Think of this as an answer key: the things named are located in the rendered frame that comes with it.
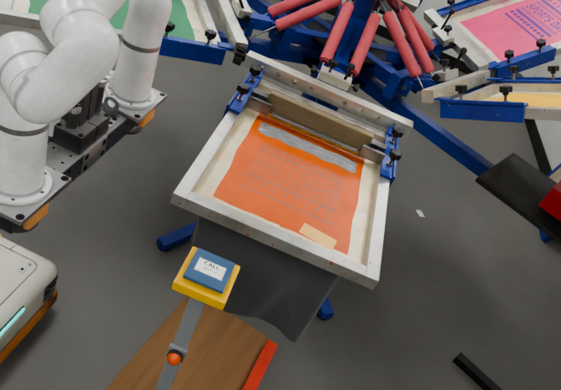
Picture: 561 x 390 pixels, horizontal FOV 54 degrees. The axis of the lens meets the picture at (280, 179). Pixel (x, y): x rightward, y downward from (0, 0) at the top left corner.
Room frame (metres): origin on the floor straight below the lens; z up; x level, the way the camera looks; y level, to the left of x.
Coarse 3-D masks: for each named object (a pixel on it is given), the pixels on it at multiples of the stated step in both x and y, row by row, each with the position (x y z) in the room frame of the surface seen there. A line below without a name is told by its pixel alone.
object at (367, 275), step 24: (288, 96) 1.82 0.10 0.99; (216, 144) 1.34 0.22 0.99; (192, 168) 1.19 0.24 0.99; (192, 192) 1.10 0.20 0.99; (384, 192) 1.48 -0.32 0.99; (216, 216) 1.07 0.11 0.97; (240, 216) 1.09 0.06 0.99; (384, 216) 1.35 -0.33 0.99; (264, 240) 1.07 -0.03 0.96; (288, 240) 1.08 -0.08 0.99; (312, 264) 1.07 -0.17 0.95; (336, 264) 1.07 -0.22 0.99; (360, 264) 1.11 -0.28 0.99
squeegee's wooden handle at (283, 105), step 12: (276, 96) 1.65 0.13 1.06; (276, 108) 1.65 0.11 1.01; (288, 108) 1.65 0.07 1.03; (300, 108) 1.65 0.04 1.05; (312, 108) 1.67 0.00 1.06; (300, 120) 1.65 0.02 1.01; (312, 120) 1.65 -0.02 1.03; (324, 120) 1.65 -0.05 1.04; (336, 120) 1.66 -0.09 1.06; (324, 132) 1.65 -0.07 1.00; (336, 132) 1.65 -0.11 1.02; (348, 132) 1.65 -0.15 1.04; (360, 132) 1.66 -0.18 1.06; (360, 144) 1.66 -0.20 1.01
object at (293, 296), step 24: (216, 240) 1.16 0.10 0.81; (240, 240) 1.16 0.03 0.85; (240, 264) 1.16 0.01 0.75; (264, 264) 1.16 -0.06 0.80; (288, 264) 1.16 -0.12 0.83; (240, 288) 1.16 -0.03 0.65; (264, 288) 1.16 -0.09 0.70; (288, 288) 1.17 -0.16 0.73; (312, 288) 1.16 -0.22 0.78; (240, 312) 1.17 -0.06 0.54; (264, 312) 1.18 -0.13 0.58; (288, 312) 1.18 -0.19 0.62; (312, 312) 1.16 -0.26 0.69; (288, 336) 1.17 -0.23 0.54
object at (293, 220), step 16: (320, 144) 1.64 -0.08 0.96; (320, 160) 1.55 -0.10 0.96; (352, 160) 1.64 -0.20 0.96; (352, 176) 1.54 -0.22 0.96; (352, 192) 1.46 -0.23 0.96; (288, 208) 1.25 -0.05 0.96; (352, 208) 1.38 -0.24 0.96; (288, 224) 1.18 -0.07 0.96; (320, 224) 1.24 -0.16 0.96; (336, 224) 1.27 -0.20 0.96; (336, 240) 1.20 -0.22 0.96
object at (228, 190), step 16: (256, 128) 1.57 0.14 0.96; (288, 128) 1.66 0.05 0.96; (240, 144) 1.44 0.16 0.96; (256, 144) 1.48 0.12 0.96; (272, 144) 1.52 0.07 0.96; (240, 160) 1.36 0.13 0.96; (224, 176) 1.26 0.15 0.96; (240, 176) 1.29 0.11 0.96; (224, 192) 1.19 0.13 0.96; (240, 192) 1.22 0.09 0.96; (240, 208) 1.16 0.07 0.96; (256, 208) 1.19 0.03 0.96; (272, 208) 1.22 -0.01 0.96
